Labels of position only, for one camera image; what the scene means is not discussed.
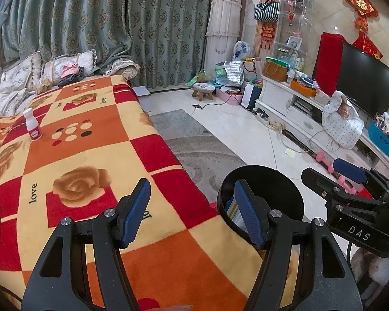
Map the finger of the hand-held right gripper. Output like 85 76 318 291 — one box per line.
301 167 384 210
333 158 389 201

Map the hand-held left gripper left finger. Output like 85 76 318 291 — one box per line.
21 178 151 311

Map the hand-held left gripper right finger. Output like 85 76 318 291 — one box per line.
234 179 364 311

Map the black trash bin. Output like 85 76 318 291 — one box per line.
217 165 304 244

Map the pink dumbbell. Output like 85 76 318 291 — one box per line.
315 152 336 171
336 175 357 195

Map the white dotted cloth bundle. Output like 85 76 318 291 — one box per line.
322 91 364 149

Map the grey patterned rug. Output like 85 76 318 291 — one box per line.
149 109 248 203

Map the red orange printed blanket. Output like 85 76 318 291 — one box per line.
0 74 300 311

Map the white power strip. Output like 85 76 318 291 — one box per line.
253 108 269 124

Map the orange box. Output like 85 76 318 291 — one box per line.
290 80 317 98

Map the black television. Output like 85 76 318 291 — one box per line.
336 42 389 118

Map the white television cabinet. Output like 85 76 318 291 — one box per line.
255 75 389 177

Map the red cloth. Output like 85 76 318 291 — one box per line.
312 32 345 89

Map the brown gift bag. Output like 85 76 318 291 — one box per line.
262 61 289 82

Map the small wooden stool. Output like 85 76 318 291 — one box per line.
192 82 217 102

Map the white bottle pink label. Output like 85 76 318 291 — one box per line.
23 108 43 141

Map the silver foil bag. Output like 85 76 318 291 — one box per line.
225 61 244 85

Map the beige tufted sofa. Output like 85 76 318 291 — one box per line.
95 55 141 80

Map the dark folded clothing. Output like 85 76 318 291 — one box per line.
58 69 85 87

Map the blue white plastic bag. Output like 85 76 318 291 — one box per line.
233 40 253 61

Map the red hanging decoration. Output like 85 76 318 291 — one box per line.
260 23 277 50

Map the pink folded clothing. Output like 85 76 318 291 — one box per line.
61 63 80 76

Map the clear glass shelf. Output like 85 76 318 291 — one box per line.
274 0 314 72

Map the square embroidered fringed pillow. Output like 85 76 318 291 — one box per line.
0 52 43 91
39 49 98 86

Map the white quilted jacket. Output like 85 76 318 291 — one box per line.
0 82 28 120

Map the striped tote bag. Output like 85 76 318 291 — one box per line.
254 0 280 23

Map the lace covered standing air conditioner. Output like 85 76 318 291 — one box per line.
204 0 245 73

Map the green patterned curtain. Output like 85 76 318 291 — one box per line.
0 0 214 89

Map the red knot wall ornament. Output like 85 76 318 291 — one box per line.
344 0 384 60

